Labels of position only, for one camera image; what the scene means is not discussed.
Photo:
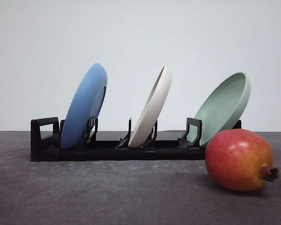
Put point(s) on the white plate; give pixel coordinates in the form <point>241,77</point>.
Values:
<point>153,110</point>

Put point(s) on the red pomegranate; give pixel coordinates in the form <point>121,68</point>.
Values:
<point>240,159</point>

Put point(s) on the blue plate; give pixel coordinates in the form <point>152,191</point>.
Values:
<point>85,105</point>

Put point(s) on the green plate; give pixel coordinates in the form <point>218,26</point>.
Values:
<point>223,108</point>

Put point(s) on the black plate rack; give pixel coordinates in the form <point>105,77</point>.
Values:
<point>46,136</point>

